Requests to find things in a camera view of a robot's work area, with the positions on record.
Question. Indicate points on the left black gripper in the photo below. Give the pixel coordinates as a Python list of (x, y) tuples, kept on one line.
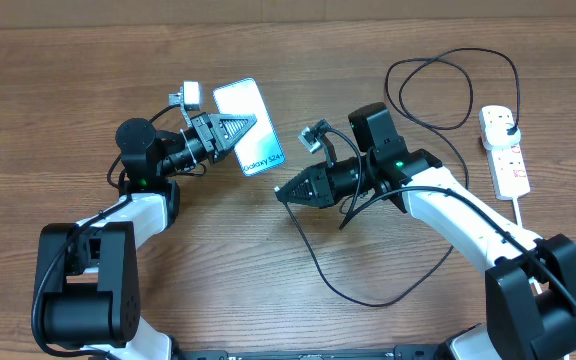
[(207, 127)]

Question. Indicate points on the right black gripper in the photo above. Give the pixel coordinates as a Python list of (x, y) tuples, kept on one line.
[(321, 185)]

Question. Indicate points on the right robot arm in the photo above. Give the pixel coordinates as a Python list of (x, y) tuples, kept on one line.
[(530, 282)]

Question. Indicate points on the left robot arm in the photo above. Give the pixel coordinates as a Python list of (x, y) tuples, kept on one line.
[(86, 292)]

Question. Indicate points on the white charger plug adapter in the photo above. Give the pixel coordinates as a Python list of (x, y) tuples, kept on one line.
[(497, 137)]

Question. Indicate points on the white power strip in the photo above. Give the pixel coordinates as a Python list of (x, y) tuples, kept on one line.
[(507, 166)]

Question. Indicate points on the cardboard backdrop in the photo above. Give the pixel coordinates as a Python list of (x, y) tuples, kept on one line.
[(18, 14)]

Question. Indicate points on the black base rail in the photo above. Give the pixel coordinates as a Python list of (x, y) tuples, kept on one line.
[(318, 355)]

